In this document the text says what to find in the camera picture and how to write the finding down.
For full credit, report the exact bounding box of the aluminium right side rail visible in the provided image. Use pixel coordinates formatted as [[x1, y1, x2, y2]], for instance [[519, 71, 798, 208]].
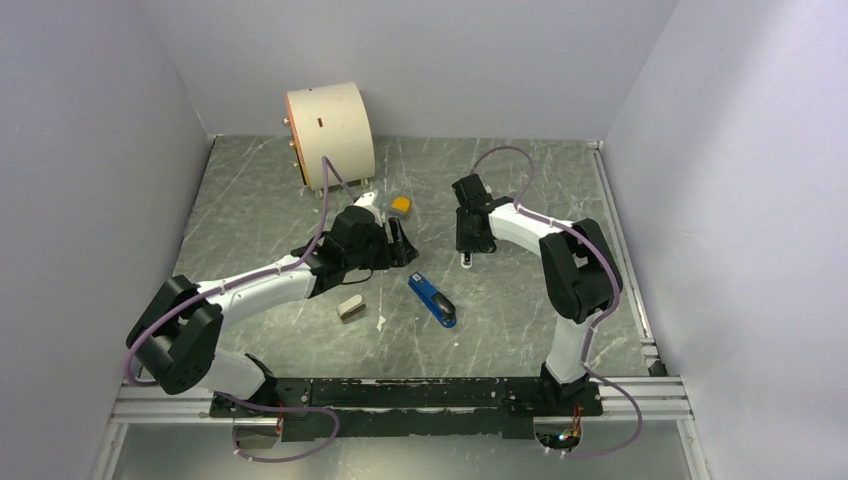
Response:
[[586, 140, 669, 377]]

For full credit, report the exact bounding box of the aluminium rail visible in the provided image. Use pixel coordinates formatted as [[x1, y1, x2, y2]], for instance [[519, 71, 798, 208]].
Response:
[[109, 377, 694, 426], [586, 140, 669, 377]]

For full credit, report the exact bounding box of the beige cylindrical drum device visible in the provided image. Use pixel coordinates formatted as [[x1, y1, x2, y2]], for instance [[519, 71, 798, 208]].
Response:
[[284, 82, 376, 192]]

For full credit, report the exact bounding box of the aluminium front rail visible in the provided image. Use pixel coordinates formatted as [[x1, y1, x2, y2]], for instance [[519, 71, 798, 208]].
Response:
[[109, 377, 694, 426]]

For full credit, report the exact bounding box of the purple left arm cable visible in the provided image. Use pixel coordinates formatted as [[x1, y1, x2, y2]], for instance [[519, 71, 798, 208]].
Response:
[[124, 155, 359, 464]]

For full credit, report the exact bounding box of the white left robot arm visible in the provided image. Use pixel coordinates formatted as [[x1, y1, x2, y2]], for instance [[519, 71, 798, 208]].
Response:
[[126, 205, 419, 416]]

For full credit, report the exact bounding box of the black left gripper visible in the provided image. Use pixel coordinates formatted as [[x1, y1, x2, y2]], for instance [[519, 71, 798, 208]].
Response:
[[344, 216, 418, 270]]

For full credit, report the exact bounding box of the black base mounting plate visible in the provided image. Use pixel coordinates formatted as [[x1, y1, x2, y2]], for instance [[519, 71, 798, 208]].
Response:
[[209, 376, 605, 443]]

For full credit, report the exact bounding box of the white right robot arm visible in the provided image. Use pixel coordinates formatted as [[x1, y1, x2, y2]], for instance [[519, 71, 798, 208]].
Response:
[[452, 174, 623, 414]]

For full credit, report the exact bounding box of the light blue small box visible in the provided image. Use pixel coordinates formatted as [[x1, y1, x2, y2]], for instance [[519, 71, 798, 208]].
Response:
[[460, 251, 474, 269]]

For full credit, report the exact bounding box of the blue black stapler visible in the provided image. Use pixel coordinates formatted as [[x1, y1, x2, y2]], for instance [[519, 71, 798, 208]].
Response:
[[407, 271, 457, 328]]

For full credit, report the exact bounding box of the beige brown small box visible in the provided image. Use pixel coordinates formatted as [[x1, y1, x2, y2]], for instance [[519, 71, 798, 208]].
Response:
[[336, 294, 367, 323]]

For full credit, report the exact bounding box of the yellow grey small box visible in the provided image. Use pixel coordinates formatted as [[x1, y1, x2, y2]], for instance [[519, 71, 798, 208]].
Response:
[[388, 196, 412, 218]]

